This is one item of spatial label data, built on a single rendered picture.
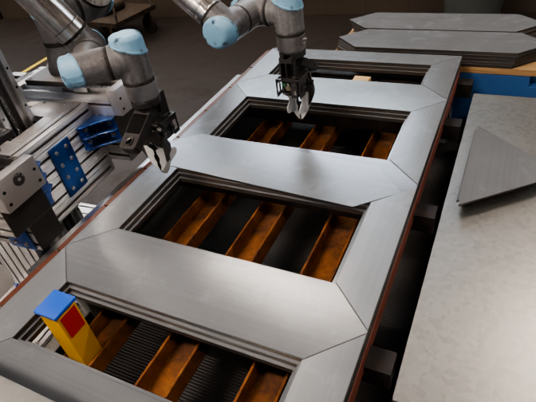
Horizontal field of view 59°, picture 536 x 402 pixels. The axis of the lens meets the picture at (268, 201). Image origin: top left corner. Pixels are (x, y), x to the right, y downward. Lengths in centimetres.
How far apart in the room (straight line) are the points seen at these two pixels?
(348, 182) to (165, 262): 49
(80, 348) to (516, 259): 97
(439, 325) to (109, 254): 74
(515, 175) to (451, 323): 49
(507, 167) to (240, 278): 78
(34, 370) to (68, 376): 7
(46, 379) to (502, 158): 121
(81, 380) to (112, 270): 27
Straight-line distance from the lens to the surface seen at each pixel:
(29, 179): 136
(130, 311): 105
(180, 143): 148
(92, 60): 112
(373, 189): 118
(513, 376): 100
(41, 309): 106
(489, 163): 140
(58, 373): 99
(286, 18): 123
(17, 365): 105
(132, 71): 112
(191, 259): 106
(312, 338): 88
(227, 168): 131
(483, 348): 102
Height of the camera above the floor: 157
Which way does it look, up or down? 38 degrees down
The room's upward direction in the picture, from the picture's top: 10 degrees counter-clockwise
